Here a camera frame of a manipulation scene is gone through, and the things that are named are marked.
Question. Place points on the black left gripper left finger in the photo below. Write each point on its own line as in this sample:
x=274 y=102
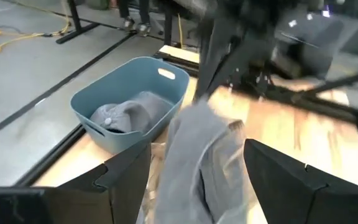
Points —
x=110 y=193

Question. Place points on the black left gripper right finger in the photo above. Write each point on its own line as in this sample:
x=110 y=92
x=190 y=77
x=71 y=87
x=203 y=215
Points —
x=306 y=196

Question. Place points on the grey denim cap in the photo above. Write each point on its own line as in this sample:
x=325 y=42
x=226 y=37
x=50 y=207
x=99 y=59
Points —
x=126 y=115
x=197 y=155

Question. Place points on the blue plastic basket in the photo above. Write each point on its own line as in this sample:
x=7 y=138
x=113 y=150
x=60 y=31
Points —
x=120 y=84

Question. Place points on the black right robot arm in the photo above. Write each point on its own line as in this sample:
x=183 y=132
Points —
x=216 y=46

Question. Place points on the person's shoe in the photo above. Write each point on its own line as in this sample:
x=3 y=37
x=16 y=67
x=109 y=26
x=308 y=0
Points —
x=144 y=29
x=129 y=24

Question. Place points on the black desk leg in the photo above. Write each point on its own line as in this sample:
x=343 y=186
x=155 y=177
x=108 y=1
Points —
x=167 y=21
x=75 y=15

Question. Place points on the person's leg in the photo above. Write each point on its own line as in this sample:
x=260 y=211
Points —
x=145 y=11
x=124 y=7

